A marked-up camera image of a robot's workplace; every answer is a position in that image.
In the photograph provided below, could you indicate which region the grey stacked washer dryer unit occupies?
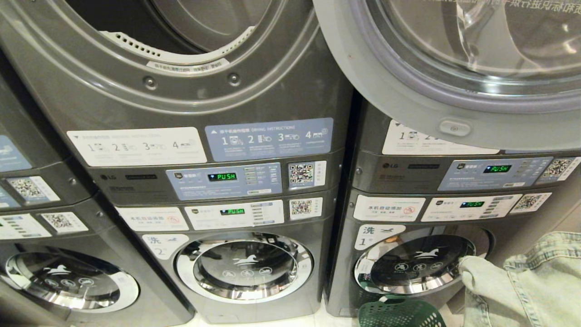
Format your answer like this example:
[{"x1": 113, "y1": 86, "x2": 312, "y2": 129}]
[
  {"x1": 0, "y1": 0, "x2": 354, "y2": 324},
  {"x1": 0, "y1": 50, "x2": 195, "y2": 327},
  {"x1": 324, "y1": 98, "x2": 581, "y2": 318}
]

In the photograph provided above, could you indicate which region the green plastic laundry basket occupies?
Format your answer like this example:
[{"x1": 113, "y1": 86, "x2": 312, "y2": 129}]
[{"x1": 358, "y1": 295, "x2": 447, "y2": 327}]

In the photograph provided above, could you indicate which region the open round dryer door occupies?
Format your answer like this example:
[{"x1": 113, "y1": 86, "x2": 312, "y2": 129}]
[{"x1": 313, "y1": 0, "x2": 581, "y2": 153}]

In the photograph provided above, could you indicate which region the round chrome washer door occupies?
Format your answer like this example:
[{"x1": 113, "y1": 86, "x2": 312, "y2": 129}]
[
  {"x1": 354, "y1": 234, "x2": 477, "y2": 295},
  {"x1": 4, "y1": 253, "x2": 139, "y2": 314},
  {"x1": 174, "y1": 232, "x2": 315, "y2": 304}
]

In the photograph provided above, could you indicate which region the light green denim garment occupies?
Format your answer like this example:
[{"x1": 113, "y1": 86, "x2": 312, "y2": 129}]
[{"x1": 458, "y1": 232, "x2": 581, "y2": 327}]

